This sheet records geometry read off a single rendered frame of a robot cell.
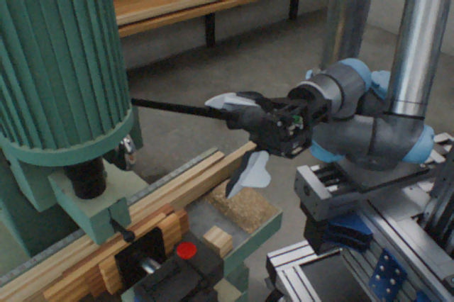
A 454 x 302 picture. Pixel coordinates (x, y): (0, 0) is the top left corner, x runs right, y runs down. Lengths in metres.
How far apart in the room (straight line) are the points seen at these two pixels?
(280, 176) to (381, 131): 1.52
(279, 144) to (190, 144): 1.90
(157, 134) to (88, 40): 2.12
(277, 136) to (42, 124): 0.32
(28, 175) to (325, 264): 1.21
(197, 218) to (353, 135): 0.35
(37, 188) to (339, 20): 0.67
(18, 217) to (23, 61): 0.48
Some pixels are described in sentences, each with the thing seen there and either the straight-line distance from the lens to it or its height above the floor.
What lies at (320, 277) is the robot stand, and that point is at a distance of 1.62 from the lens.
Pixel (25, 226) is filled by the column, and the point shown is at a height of 0.90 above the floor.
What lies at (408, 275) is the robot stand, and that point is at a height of 0.68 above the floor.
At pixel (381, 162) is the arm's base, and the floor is 0.85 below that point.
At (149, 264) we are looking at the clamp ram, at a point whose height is 0.96.
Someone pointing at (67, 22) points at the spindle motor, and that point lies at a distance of 0.46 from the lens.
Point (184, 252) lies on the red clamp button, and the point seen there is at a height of 1.02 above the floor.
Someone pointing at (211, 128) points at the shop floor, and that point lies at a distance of 2.59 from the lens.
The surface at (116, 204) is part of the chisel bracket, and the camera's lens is 0.67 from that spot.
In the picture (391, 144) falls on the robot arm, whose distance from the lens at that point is 0.79.
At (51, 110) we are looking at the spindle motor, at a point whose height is 1.28.
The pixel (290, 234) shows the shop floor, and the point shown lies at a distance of 1.99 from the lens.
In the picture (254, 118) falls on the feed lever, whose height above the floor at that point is 1.26.
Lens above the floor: 1.53
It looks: 40 degrees down
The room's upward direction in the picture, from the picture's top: straight up
